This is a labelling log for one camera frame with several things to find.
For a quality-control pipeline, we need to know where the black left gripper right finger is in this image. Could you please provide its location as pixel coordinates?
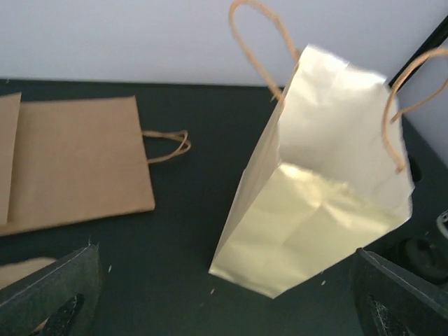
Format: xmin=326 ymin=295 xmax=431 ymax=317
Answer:
xmin=350 ymin=248 xmax=447 ymax=335

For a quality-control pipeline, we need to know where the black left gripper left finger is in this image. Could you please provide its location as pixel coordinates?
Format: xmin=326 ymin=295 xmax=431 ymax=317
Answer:
xmin=1 ymin=244 xmax=102 ymax=335

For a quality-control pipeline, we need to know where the cream paper bag with handles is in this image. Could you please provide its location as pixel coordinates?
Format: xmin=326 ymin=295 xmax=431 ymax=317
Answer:
xmin=209 ymin=1 xmax=447 ymax=298

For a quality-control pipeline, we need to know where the flat brown paper bag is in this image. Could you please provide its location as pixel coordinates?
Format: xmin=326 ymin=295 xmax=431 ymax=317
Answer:
xmin=0 ymin=92 xmax=22 ymax=226

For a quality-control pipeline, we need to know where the brown paper bag with handles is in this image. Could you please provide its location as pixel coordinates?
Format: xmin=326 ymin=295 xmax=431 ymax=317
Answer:
xmin=1 ymin=97 xmax=191 ymax=236

